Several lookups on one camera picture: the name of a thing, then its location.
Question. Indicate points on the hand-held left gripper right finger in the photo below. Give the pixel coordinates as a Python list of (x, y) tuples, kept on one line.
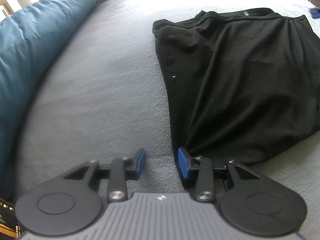
[(183, 163)]

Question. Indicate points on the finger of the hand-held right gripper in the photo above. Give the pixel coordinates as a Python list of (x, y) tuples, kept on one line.
[(315, 13)]

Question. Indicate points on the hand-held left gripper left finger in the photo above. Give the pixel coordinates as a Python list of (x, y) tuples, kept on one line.
[(140, 163)]

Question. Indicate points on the black t-shirt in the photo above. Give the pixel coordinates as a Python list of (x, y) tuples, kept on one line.
[(237, 80)]

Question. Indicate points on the grey bed blanket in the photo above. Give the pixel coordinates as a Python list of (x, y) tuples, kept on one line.
[(100, 92)]

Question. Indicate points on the smartphone with lit screen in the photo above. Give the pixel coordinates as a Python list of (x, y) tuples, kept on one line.
[(8, 217)]

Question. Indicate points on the blue duvet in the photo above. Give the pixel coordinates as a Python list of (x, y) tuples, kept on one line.
[(32, 42)]

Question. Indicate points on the cream carved headboard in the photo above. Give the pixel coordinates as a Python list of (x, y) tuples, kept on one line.
[(7, 2)]

